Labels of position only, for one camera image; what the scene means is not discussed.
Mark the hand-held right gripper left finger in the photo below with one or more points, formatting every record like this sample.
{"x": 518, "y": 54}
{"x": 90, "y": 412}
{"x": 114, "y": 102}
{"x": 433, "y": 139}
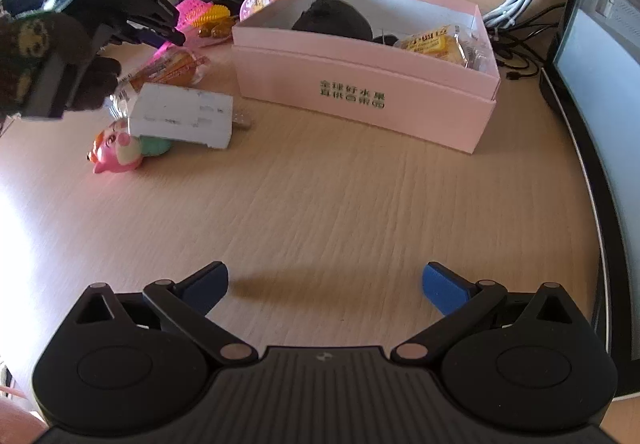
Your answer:
{"x": 207, "y": 288}

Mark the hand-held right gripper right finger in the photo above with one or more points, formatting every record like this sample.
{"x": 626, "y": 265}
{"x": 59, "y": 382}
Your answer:
{"x": 442, "y": 288}

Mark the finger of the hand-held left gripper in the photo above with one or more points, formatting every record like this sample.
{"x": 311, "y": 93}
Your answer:
{"x": 160, "y": 34}
{"x": 155, "y": 6}

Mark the orange clear snack packet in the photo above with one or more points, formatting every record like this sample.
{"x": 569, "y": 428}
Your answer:
{"x": 167, "y": 66}

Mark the pink plastic basket toy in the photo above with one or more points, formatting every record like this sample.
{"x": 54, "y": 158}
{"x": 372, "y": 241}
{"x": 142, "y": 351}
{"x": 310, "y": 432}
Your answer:
{"x": 190, "y": 9}

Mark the yellow spiky ball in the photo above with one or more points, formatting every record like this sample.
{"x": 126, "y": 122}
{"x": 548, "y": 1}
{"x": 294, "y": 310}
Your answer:
{"x": 216, "y": 14}

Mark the white power adapter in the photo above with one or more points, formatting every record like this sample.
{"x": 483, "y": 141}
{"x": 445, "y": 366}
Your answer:
{"x": 182, "y": 116}

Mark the yellow jar with pink lid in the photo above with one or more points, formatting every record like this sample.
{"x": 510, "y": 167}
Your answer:
{"x": 255, "y": 6}

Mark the pink cardboard box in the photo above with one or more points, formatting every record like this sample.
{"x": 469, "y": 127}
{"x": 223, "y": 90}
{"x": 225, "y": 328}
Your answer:
{"x": 360, "y": 83}

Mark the person's left hand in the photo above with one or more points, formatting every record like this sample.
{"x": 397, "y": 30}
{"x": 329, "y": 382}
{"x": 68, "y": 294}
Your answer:
{"x": 30, "y": 53}

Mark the brown snack packet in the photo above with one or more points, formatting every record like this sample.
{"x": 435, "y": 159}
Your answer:
{"x": 216, "y": 29}

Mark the pink pig toy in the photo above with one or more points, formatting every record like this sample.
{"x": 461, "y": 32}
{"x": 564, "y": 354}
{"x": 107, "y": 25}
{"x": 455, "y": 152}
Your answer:
{"x": 117, "y": 148}

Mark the black plush toy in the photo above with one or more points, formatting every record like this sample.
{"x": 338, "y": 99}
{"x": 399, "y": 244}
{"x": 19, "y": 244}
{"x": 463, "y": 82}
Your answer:
{"x": 332, "y": 18}

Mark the yellow snack packet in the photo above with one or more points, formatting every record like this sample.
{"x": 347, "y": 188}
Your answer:
{"x": 435, "y": 43}

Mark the computer case with glass side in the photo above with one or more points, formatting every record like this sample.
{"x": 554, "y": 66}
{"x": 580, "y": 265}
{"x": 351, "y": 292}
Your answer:
{"x": 600, "y": 88}

